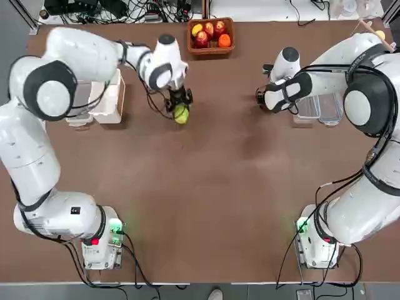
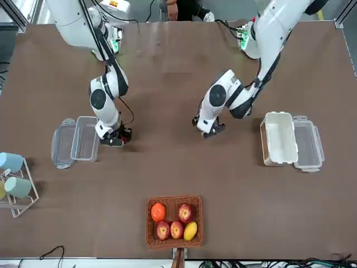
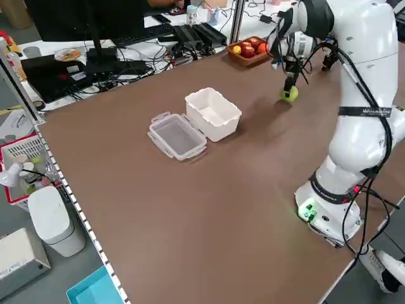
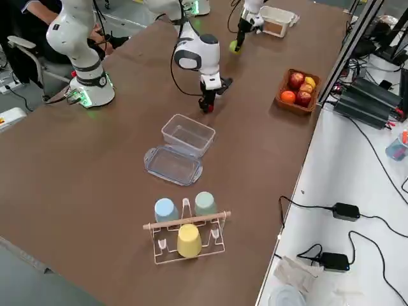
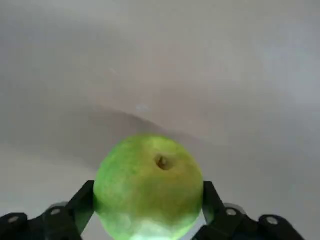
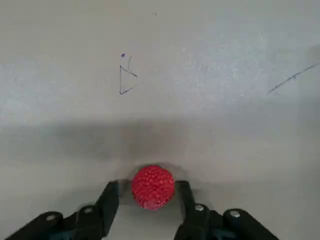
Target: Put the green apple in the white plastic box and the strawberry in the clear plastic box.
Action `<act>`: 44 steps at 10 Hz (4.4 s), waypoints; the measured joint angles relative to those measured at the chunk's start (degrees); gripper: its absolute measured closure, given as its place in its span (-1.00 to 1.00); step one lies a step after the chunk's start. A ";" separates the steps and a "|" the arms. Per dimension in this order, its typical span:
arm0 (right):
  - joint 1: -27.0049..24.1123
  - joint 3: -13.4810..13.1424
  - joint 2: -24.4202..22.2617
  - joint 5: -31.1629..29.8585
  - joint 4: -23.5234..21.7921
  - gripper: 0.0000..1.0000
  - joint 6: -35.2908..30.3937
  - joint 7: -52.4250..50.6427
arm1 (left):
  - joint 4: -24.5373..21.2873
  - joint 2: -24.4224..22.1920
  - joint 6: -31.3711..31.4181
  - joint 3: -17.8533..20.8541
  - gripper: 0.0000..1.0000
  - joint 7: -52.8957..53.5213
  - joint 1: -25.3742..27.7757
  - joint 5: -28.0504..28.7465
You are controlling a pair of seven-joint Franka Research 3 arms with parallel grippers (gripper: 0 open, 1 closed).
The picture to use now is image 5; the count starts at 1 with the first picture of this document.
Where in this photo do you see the green apple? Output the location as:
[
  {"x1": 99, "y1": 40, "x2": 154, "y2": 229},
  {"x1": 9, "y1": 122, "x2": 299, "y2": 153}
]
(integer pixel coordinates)
[{"x1": 92, "y1": 133, "x2": 205, "y2": 240}]

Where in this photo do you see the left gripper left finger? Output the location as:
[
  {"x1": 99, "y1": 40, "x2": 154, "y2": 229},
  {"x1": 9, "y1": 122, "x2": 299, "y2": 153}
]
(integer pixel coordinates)
[{"x1": 0, "y1": 179, "x2": 96, "y2": 240}]

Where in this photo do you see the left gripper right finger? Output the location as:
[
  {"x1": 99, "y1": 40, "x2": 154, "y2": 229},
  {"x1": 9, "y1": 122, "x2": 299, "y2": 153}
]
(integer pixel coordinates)
[{"x1": 194, "y1": 180, "x2": 306, "y2": 240}]

